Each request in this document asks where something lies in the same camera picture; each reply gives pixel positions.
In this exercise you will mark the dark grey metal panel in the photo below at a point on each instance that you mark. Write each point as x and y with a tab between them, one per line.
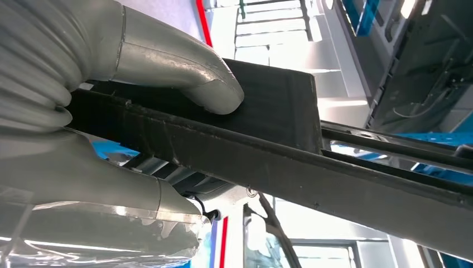
425	66

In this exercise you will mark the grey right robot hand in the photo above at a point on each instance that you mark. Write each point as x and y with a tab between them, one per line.
92	185

